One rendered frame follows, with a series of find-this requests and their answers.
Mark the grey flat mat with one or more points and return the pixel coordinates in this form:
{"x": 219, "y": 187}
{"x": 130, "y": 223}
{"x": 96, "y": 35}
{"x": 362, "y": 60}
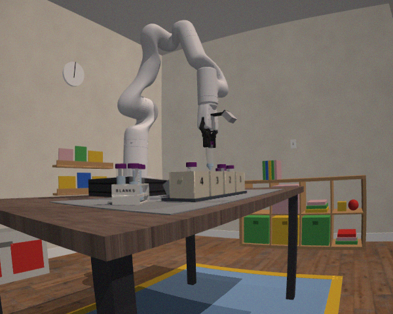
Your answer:
{"x": 162, "y": 207}

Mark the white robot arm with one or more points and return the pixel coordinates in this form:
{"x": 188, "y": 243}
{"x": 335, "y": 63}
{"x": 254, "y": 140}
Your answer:
{"x": 211, "y": 84}

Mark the white tube rack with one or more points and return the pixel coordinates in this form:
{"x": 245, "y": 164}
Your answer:
{"x": 129, "y": 194}

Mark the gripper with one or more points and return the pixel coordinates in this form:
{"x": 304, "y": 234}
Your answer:
{"x": 206, "y": 123}

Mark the beige bucket adapter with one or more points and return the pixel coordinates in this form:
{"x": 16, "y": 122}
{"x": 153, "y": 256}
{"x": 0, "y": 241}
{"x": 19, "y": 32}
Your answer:
{"x": 189, "y": 184}
{"x": 228, "y": 182}
{"x": 215, "y": 183}
{"x": 239, "y": 181}

